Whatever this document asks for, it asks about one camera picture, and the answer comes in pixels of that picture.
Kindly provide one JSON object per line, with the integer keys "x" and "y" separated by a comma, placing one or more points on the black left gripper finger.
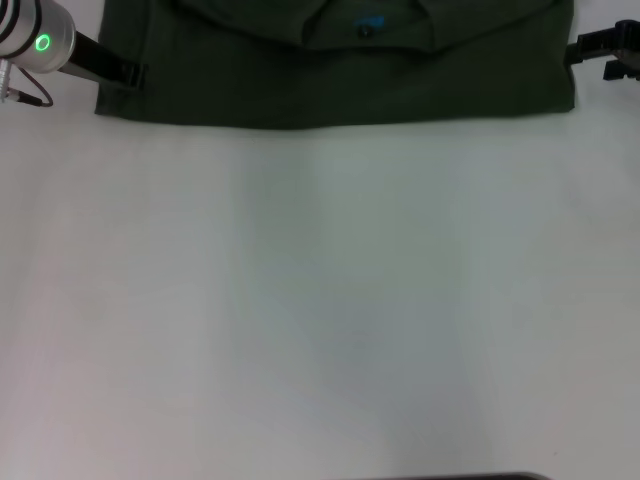
{"x": 135, "y": 75}

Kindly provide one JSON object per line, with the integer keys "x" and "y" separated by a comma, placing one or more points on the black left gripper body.
{"x": 92, "y": 57}

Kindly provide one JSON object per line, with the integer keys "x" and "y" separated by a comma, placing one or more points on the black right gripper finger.
{"x": 622, "y": 67}
{"x": 600, "y": 42}

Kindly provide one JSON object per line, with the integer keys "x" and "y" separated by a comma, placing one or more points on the dark green FREE t-shirt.
{"x": 325, "y": 80}

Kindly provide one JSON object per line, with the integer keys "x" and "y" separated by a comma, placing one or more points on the silver connector plug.
{"x": 4, "y": 80}

